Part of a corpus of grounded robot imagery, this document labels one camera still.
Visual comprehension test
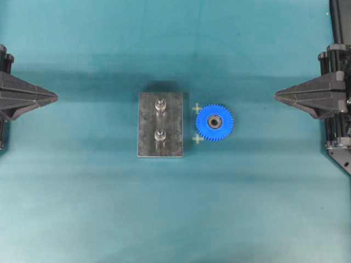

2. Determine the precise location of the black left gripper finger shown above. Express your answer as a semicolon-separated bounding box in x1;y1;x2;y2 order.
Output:
1;91;58;121
1;72;58;100

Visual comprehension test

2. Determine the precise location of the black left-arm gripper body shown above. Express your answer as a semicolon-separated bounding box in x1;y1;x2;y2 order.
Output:
0;44;15;150

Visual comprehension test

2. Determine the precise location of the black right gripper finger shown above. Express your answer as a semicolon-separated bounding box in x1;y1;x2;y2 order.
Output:
275;71;346;96
274;91;346;119

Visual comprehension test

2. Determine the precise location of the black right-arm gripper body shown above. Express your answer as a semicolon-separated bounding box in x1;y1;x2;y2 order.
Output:
318;44;350;150

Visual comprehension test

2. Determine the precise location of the large blue plastic gear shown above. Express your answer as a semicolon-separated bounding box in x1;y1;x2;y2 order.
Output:
195;104;234;141

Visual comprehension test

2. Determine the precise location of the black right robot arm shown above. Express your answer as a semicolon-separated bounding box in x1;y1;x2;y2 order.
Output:
274;1;350;173

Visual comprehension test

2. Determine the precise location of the upper steel shaft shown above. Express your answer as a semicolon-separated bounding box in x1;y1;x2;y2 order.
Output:
154;99;167;111

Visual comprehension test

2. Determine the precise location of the grey metal base plate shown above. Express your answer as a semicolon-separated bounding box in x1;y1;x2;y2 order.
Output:
137;92;183;158

